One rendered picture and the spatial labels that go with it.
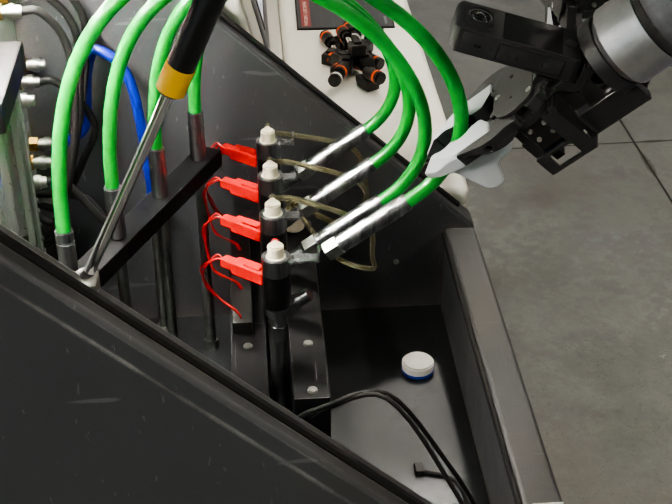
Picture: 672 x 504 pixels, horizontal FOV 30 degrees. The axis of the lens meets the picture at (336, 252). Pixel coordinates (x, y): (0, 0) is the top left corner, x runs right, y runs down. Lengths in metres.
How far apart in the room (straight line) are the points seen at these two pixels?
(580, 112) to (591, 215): 2.38
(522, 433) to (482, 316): 0.20
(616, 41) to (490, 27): 0.11
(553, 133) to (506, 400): 0.32
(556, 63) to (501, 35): 0.05
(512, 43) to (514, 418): 0.41
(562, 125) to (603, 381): 1.83
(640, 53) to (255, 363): 0.52
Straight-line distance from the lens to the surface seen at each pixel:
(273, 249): 1.21
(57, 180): 1.18
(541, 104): 1.11
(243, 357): 1.32
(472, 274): 1.51
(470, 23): 1.08
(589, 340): 3.03
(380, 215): 1.20
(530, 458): 1.26
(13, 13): 1.33
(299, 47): 2.01
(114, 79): 1.22
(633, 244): 3.40
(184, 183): 1.39
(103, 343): 0.85
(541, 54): 1.09
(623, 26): 1.07
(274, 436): 0.90
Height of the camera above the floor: 1.79
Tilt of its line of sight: 33 degrees down
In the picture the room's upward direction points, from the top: straight up
